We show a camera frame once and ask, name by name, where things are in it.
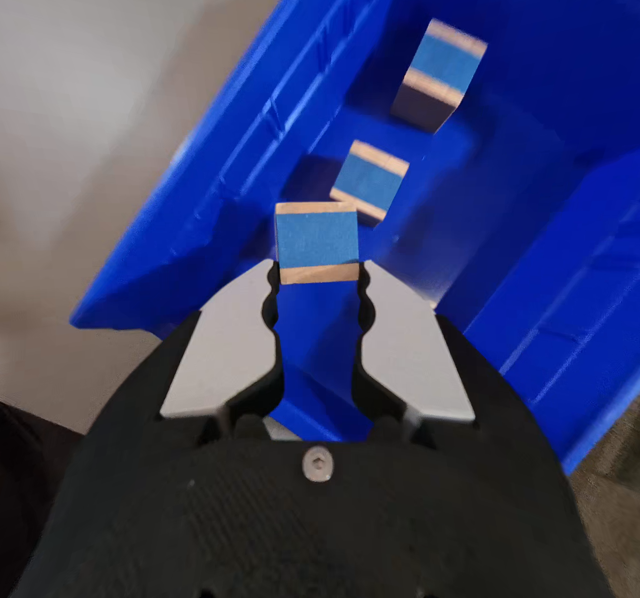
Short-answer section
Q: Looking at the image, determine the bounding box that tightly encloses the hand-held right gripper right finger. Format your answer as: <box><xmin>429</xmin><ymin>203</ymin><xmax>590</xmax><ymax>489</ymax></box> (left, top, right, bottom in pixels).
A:
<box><xmin>351</xmin><ymin>260</ymin><xmax>476</xmax><ymax>428</ymax></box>

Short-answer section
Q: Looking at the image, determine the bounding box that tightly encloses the grey desk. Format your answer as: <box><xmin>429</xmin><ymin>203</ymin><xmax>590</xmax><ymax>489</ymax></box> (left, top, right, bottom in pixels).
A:
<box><xmin>0</xmin><ymin>0</ymin><xmax>313</xmax><ymax>441</ymax></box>

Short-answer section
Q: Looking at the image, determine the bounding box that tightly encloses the blue-taped wooden cube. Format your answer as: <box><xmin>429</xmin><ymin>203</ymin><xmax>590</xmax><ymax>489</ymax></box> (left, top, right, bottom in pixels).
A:
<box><xmin>390</xmin><ymin>18</ymin><xmax>488</xmax><ymax>134</ymax></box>
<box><xmin>275</xmin><ymin>202</ymin><xmax>361</xmax><ymax>285</ymax></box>
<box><xmin>329</xmin><ymin>140</ymin><xmax>411</xmax><ymax>228</ymax></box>

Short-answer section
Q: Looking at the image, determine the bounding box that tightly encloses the blue plastic bin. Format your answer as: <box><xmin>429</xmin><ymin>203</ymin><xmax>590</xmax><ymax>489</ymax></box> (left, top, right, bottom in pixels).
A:
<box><xmin>69</xmin><ymin>0</ymin><xmax>640</xmax><ymax>476</ymax></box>

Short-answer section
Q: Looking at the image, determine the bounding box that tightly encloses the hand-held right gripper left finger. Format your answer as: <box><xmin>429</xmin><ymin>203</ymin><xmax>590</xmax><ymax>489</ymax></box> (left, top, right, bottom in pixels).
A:
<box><xmin>160</xmin><ymin>260</ymin><xmax>286</xmax><ymax>421</ymax></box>

